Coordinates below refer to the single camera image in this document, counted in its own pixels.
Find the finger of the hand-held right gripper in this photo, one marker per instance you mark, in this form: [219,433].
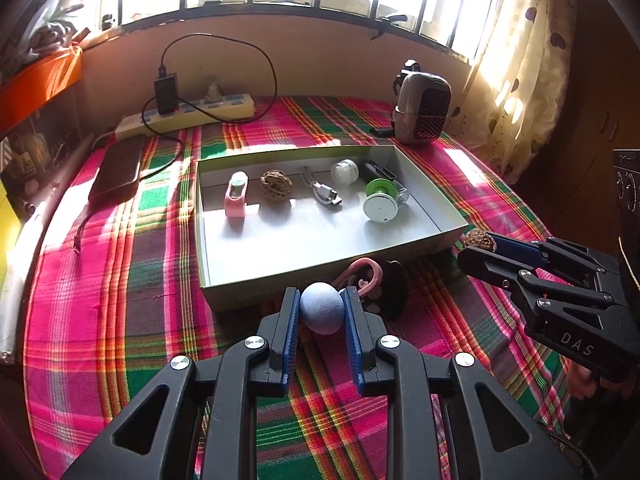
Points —
[500,267]
[520,250]

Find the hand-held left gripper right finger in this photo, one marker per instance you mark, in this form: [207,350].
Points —
[353,336]

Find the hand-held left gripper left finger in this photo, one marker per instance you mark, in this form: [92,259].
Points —
[290,332]

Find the brown walnut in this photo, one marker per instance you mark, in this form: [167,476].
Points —
[479,239]
[275,186]

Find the pale blue ball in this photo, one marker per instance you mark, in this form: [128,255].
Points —
[322,307]

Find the grey cardboard box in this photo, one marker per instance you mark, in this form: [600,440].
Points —
[320,230]

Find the green white tape dispenser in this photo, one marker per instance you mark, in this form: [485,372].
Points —
[382,202]

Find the pink clip with grey oval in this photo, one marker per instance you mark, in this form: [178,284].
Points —
[236,197]

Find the small white jar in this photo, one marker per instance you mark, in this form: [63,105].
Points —
[345,171]

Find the person's right hand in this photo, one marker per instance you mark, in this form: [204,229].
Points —
[582,382]

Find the black disc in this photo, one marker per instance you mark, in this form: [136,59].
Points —
[392,290]

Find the pink carabiner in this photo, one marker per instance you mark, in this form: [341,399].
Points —
[367,272]

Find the black box device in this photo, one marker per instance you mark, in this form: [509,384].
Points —
[627,180]

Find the small grey heater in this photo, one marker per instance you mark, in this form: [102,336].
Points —
[425,107]

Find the plaid tablecloth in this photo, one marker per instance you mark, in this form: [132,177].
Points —
[125,285]

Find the small black flat object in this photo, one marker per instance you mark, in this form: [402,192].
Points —
[382,131]

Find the spotted cream curtain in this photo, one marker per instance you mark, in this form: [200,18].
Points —
[525,60]

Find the white power strip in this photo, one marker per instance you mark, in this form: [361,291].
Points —
[220,110]

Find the dark power bank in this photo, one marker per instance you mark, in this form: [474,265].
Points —
[117,170]

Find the white plug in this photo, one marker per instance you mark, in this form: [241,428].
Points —
[213,92]

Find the black window latch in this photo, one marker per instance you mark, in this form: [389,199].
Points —
[389,22]

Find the black charger adapter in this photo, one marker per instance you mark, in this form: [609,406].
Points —
[166,92]

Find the yellow box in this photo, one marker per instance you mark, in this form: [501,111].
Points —
[3,240]

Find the orange box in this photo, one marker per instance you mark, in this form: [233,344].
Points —
[35,85]

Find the grey plastic bundle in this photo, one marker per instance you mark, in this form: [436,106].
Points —
[50,27]

